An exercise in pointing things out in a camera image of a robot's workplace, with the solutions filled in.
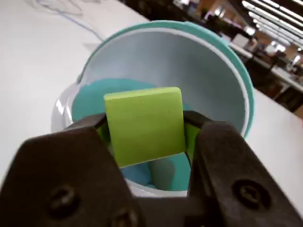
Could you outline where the teal round bin body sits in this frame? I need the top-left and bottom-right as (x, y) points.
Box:
(50, 79), (193, 197)

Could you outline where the green cube block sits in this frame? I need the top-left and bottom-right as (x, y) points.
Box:
(104, 86), (186, 169)

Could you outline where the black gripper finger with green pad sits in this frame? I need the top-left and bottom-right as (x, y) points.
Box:
(183, 110), (303, 227)
(0, 113), (141, 227)

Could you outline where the white office desk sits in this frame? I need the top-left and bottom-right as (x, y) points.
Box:
(269, 65), (303, 95)
(228, 41), (254, 62)

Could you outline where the pale blue cable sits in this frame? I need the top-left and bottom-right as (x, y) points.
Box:
(35, 0), (103, 41)

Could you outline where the teal dome bin lid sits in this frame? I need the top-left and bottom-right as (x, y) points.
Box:
(77, 19), (256, 140)

